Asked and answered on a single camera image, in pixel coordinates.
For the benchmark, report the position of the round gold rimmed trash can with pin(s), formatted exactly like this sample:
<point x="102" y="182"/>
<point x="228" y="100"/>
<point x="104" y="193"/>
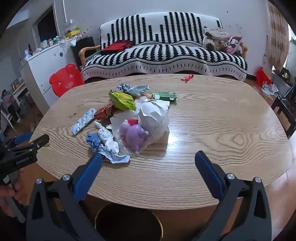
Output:
<point x="129" y="222"/>

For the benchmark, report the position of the purple plastic toy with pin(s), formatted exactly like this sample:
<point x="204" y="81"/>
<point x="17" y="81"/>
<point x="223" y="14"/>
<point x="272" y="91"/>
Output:
<point x="135" y="135"/>

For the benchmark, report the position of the green yellow snack bag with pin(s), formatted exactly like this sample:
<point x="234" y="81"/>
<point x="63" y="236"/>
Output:
<point x="122" y="100"/>

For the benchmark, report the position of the small red carton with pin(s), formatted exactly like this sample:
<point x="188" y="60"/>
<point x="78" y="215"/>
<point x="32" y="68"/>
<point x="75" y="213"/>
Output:
<point x="103" y="112"/>

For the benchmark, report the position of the white cabinet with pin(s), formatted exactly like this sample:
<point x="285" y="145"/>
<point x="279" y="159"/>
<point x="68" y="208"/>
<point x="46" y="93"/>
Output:
<point x="46" y="69"/>

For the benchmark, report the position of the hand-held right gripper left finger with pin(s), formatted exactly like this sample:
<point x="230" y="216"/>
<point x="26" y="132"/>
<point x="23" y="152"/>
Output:
<point x="89" y="178"/>

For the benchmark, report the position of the black chair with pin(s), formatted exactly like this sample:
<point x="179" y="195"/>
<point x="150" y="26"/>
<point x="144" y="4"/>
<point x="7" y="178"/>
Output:
<point x="283" y="106"/>

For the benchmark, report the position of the blue white crumpled wrapper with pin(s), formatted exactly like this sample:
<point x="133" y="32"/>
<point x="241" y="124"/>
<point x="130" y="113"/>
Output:
<point x="122" y="87"/>

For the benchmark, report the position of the clutter of small bottles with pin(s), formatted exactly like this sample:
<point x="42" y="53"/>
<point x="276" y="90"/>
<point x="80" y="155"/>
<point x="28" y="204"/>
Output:
<point x="44" y="46"/>

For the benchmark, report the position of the silver foil wrapper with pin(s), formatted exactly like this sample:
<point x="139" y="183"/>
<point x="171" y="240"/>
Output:
<point x="138" y="90"/>

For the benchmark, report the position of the red bag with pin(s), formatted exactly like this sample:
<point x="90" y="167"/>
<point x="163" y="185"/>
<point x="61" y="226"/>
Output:
<point x="263" y="77"/>

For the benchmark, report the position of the silver blister pack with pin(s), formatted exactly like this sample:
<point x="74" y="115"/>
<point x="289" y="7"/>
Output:
<point x="83" y="121"/>

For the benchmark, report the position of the small red clip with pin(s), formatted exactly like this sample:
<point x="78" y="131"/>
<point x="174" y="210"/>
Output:
<point x="187" y="78"/>

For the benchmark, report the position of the pink printed bag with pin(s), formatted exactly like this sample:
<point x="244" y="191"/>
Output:
<point x="233" y="45"/>

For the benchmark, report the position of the red plastic stool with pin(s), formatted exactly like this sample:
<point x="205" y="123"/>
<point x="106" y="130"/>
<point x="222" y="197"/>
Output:
<point x="66" y="80"/>

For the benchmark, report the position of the red cloth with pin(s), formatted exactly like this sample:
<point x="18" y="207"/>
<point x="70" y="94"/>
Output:
<point x="115" y="46"/>

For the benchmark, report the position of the yellow box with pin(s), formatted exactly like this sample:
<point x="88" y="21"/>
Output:
<point x="72" y="34"/>

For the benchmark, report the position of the person's left hand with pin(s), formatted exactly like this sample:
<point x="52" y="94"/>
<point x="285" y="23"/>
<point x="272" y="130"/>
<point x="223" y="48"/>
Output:
<point x="22" y="190"/>

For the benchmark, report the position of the pink plastic toy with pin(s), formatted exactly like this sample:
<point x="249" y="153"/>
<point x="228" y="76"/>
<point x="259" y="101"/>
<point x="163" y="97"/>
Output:
<point x="132" y="121"/>

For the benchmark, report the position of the scattered printed papers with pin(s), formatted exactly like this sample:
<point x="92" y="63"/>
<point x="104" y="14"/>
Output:
<point x="270" y="89"/>

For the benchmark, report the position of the clear plastic bag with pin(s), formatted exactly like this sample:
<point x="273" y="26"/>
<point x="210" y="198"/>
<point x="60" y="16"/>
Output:
<point x="159" y="132"/>

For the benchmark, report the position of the white crumpled tissue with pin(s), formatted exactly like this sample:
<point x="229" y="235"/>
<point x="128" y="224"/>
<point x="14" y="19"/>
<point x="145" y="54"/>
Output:
<point x="111" y="146"/>

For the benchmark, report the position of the brown stuffed toy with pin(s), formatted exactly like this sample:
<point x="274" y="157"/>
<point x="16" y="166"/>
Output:
<point x="216" y="37"/>

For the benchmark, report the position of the patterned curtain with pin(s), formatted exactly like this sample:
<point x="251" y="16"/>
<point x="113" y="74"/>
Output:
<point x="276" y="34"/>

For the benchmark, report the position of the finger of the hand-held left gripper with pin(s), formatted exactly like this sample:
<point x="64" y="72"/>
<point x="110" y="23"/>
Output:
<point x="40" y="140"/>
<point x="23" y="137"/>

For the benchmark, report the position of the black white striped sofa cover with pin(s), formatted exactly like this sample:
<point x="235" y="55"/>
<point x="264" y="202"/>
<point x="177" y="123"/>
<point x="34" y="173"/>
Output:
<point x="161" y="55"/>

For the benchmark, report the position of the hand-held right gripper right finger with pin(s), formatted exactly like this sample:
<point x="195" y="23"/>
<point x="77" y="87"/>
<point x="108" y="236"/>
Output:
<point x="208" y="176"/>

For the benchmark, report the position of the wooden frame sofa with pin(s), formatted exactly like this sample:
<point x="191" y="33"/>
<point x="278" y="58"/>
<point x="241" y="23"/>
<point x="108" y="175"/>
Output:
<point x="82" y="52"/>

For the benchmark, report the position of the black box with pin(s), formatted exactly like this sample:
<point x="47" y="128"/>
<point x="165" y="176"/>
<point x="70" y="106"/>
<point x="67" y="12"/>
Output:
<point x="82" y="45"/>

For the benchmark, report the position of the orange candy wrappers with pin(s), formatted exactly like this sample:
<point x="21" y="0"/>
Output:
<point x="142" y="98"/>

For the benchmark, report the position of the white crumpled paper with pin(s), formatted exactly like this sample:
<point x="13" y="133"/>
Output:
<point x="153" y="114"/>

